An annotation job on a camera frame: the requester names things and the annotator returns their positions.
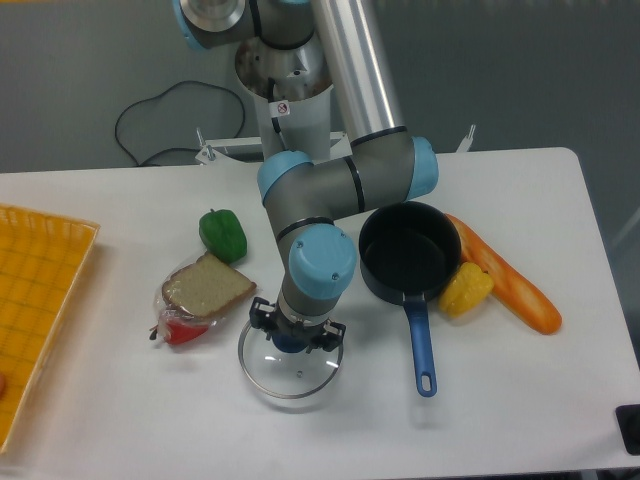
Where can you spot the black object table corner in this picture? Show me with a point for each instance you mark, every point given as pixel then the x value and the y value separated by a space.
pixel 628 417

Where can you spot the wrapped bread slice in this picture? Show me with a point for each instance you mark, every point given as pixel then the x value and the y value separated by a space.
pixel 202 291

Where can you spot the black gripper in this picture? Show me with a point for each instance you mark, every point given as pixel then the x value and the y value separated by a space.
pixel 287 329

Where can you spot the white table bracket right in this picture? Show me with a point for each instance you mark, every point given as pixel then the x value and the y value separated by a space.
pixel 467 141

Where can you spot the yellow bell pepper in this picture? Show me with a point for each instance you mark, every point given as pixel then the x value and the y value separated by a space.
pixel 467 289

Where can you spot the glass lid blue knob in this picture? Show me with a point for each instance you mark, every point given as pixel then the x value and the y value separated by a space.
pixel 284 367

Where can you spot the orange baguette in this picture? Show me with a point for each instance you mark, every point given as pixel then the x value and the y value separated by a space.
pixel 511 288

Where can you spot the green bell pepper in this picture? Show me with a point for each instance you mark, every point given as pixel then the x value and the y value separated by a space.
pixel 223 236

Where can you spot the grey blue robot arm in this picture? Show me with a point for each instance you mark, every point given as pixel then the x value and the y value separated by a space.
pixel 375 164

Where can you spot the dark blue saucepan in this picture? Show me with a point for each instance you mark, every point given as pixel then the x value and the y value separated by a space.
pixel 408 254

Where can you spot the red bell pepper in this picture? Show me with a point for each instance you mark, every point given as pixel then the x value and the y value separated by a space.
pixel 175 331

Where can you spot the yellow plastic basket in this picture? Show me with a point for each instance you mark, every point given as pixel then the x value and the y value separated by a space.
pixel 42 256

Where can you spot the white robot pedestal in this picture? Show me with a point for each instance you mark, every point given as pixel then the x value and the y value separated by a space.
pixel 291 92

